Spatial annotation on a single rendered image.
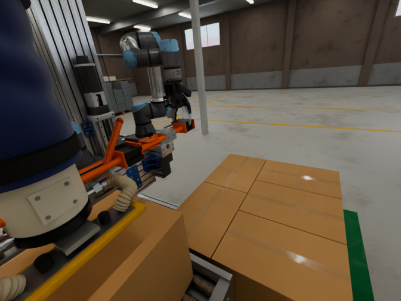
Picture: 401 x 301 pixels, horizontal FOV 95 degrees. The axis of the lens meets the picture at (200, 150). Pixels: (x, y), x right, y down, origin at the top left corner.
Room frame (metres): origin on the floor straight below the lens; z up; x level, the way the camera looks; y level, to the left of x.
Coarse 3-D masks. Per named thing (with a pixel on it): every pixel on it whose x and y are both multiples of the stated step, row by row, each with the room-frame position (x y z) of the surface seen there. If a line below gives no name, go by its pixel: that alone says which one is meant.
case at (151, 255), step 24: (120, 192) 0.73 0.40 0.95; (96, 216) 0.58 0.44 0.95; (144, 216) 0.56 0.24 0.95; (168, 216) 0.54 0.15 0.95; (120, 240) 0.45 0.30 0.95; (144, 240) 0.44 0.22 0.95; (168, 240) 0.47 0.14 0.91; (24, 264) 0.40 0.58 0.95; (96, 264) 0.38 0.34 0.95; (120, 264) 0.37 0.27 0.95; (144, 264) 0.37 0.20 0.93; (168, 264) 0.45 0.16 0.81; (72, 288) 0.31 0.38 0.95; (96, 288) 0.31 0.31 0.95; (120, 288) 0.30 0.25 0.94; (144, 288) 0.35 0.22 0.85; (168, 288) 0.42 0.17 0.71
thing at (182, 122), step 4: (180, 120) 0.90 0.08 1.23; (184, 120) 0.89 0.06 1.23; (192, 120) 0.90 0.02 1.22; (172, 124) 0.87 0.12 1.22; (176, 124) 0.86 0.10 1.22; (180, 124) 0.84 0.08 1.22; (184, 124) 0.83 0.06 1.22; (188, 124) 0.87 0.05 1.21; (192, 124) 0.90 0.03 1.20; (184, 128) 0.83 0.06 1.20; (188, 128) 0.87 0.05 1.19; (192, 128) 0.89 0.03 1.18; (180, 132) 0.85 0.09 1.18; (184, 132) 0.83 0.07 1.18
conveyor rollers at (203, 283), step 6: (198, 276) 0.56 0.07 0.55; (192, 282) 0.54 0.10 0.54; (198, 282) 0.53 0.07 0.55; (204, 282) 0.52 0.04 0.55; (210, 282) 0.52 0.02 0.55; (198, 288) 0.52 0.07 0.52; (204, 288) 0.50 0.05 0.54; (210, 288) 0.50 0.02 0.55; (186, 294) 0.48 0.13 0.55; (210, 294) 0.48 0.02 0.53; (180, 300) 0.47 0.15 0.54; (186, 300) 0.46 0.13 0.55; (192, 300) 0.46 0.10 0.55; (198, 300) 0.46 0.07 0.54
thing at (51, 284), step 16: (112, 208) 0.44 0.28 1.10; (128, 208) 0.43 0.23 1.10; (144, 208) 0.44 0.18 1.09; (96, 224) 0.38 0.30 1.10; (112, 224) 0.37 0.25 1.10; (128, 224) 0.39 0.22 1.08; (96, 240) 0.33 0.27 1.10; (48, 256) 0.27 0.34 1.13; (64, 256) 0.29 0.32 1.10; (80, 256) 0.29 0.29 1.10; (32, 272) 0.26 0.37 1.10; (48, 272) 0.25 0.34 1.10; (64, 272) 0.25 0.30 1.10; (32, 288) 0.22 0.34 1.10; (48, 288) 0.23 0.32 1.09
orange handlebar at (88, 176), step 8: (176, 128) 0.81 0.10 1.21; (152, 136) 0.73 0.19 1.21; (160, 136) 0.72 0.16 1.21; (144, 144) 0.64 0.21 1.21; (152, 144) 0.66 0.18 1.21; (112, 160) 0.53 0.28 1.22; (120, 160) 0.54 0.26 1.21; (88, 168) 0.49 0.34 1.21; (96, 168) 0.48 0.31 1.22; (104, 168) 0.49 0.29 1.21; (88, 176) 0.45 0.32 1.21; (96, 176) 0.47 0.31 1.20; (0, 224) 0.29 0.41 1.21
